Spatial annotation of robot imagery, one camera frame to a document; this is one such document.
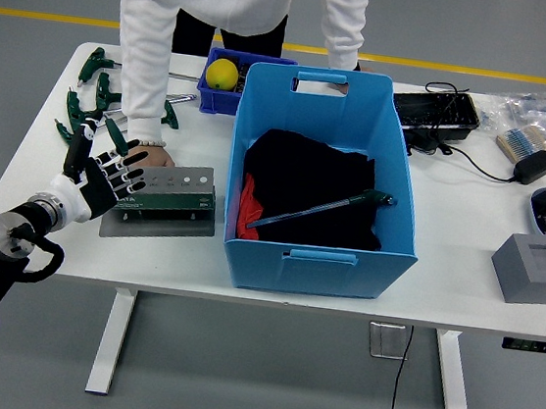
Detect person's left hand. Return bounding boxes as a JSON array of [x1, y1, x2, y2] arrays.
[[332, 61, 369, 97]]

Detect person's right hand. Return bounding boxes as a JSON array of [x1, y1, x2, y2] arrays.
[[133, 138, 178, 173]]

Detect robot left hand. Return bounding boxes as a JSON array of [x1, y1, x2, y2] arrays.
[[43, 120, 154, 231]]

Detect green steel hex key stand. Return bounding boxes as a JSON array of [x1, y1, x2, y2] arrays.
[[98, 155, 223, 251]]

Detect small green T-handle hex key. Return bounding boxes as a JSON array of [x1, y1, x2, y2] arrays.
[[99, 115, 131, 158]]

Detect large green T-handle hex key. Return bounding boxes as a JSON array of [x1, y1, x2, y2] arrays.
[[245, 175, 399, 246]]

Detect blue folding storage box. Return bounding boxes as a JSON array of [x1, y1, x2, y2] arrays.
[[214, 59, 440, 309]]

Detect small blue parts bin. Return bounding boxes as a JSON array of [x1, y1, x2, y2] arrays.
[[193, 45, 300, 124]]

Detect black cloth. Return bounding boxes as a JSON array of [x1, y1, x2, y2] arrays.
[[234, 125, 394, 255]]

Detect black glossy tray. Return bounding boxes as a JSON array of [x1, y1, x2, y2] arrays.
[[388, 83, 484, 140]]

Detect dark component in bin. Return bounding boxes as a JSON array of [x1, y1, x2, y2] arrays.
[[215, 51, 252, 95]]

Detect red cloth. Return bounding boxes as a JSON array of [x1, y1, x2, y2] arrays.
[[234, 172, 268, 241]]

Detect white table leg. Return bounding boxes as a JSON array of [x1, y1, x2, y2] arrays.
[[426, 328, 484, 409], [84, 285, 140, 399]]

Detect resistor tape bundle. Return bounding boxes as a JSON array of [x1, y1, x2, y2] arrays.
[[493, 122, 546, 168]]

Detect clear plastic component bags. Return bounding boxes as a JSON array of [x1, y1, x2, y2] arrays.
[[474, 83, 546, 169]]

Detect black power adapter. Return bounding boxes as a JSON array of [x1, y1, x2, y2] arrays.
[[511, 146, 546, 188]]

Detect metal floor plate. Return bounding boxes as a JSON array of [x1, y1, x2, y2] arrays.
[[367, 321, 412, 362]]

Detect grey hollow cube block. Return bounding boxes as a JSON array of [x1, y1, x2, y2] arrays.
[[486, 228, 546, 309]]

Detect black table control panel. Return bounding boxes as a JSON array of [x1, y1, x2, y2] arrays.
[[500, 336, 546, 354]]

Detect short green T-handle hex key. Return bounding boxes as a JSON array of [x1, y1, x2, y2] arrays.
[[159, 99, 183, 130]]

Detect black cable bundle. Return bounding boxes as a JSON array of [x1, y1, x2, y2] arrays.
[[399, 125, 523, 185]]

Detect long-shaft green T-handle hex key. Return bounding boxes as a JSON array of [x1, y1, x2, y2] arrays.
[[76, 44, 205, 101]]

